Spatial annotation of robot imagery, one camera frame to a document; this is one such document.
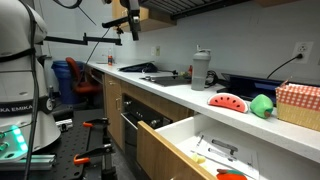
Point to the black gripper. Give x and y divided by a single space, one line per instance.
132 7

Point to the watermelon slice plushie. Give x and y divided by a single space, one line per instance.
228 101

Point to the white Franka Panda arm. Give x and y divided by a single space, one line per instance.
20 66

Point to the white drawer with wooden front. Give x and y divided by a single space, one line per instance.
160 153

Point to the yellow plushie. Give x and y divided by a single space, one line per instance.
198 158

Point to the green pear plushie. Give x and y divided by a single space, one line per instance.
260 105

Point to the red tomato plushie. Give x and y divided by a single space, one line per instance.
231 175

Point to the black bag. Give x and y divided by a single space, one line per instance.
138 67

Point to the small red bottle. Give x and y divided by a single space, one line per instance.
110 59

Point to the black cooktop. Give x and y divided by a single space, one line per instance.
166 81

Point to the metal range hood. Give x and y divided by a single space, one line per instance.
200 5

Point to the red office chair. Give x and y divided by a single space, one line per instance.
75 75

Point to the grey shaker bottle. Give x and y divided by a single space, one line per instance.
200 71

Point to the wooden base cabinet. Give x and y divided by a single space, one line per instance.
113 106

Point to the blue plastic bin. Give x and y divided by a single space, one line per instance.
63 83

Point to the black headphones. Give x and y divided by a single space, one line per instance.
210 79

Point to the black built-in oven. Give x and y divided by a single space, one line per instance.
133 123

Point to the small white device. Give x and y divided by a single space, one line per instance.
65 125

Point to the black laptop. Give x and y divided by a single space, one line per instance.
250 87

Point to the white paper manual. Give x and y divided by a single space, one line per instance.
230 156

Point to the checkered wicker picnic basket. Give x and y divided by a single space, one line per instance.
298 103

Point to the wooden wall cabinet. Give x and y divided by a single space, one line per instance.
150 21

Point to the white light switch plate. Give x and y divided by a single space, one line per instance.
155 50

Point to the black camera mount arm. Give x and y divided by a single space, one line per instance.
85 40

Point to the white wall power outlet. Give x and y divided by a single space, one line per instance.
302 51

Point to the aluminium profile rail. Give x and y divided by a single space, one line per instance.
30 163

